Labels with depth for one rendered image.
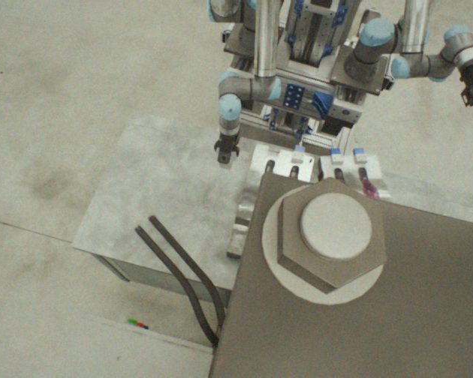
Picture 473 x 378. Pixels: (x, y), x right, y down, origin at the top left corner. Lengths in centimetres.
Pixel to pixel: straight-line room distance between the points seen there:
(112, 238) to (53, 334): 99
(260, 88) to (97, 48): 221
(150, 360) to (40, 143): 231
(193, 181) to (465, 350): 145
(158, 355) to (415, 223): 63
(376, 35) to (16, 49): 277
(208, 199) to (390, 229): 134
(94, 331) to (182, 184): 94
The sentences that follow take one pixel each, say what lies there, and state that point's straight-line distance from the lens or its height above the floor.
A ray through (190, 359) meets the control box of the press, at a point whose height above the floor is 147.
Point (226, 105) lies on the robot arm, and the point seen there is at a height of 130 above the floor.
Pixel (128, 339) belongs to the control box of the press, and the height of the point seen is 147.
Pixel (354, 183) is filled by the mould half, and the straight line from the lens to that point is 173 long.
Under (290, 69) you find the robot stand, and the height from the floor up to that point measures 95.
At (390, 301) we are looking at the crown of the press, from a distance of 38.
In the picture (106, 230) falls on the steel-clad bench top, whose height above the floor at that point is 80.
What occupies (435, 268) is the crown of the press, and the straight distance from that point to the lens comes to 40.
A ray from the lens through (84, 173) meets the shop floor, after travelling 278.
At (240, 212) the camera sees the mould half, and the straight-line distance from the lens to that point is 151.
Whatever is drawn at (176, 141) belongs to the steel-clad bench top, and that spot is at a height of 80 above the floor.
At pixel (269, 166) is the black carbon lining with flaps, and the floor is 88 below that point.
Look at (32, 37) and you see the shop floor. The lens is 366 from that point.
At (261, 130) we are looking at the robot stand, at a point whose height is 21.
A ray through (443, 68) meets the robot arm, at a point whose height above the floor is 136.
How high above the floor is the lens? 235
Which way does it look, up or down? 66 degrees down
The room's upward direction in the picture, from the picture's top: 6 degrees clockwise
